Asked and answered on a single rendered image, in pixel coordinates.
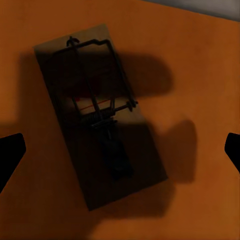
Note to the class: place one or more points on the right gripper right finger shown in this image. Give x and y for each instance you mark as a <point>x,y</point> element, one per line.
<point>232,149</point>

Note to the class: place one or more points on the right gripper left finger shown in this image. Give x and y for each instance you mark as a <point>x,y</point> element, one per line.
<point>12,149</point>

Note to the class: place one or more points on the cabinet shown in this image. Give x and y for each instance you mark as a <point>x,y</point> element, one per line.
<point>184,69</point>

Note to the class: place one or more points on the mousetrap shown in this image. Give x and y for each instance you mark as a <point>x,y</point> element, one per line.
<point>107,137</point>

